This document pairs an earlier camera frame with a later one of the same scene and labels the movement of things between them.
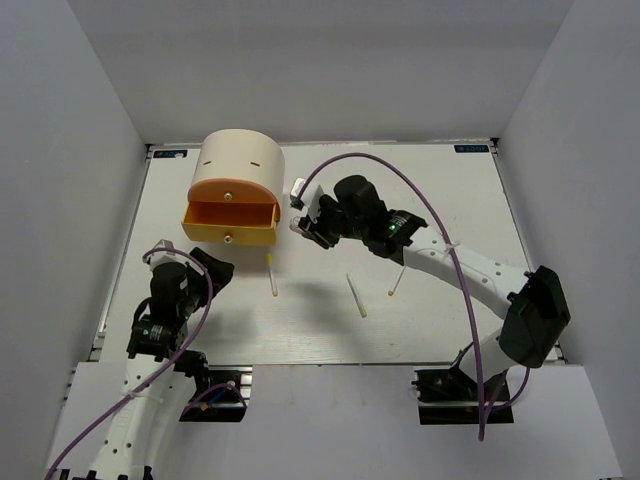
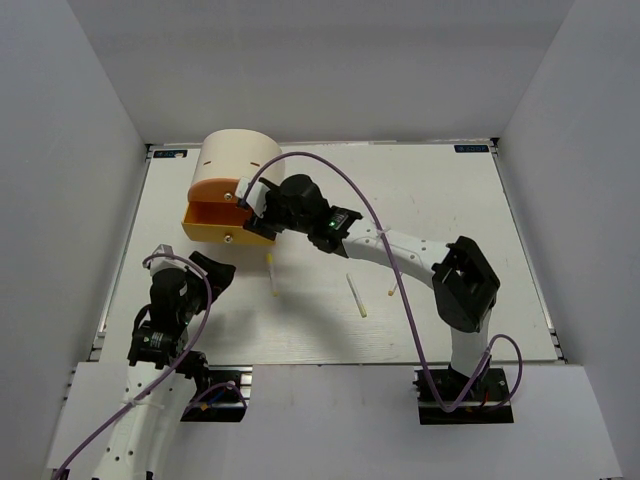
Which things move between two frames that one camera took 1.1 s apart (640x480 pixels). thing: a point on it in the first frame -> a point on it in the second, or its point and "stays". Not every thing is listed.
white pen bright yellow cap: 269,260 stays
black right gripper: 316,231 -> 265,227
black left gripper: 220,272 stays
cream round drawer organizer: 242,154 stays
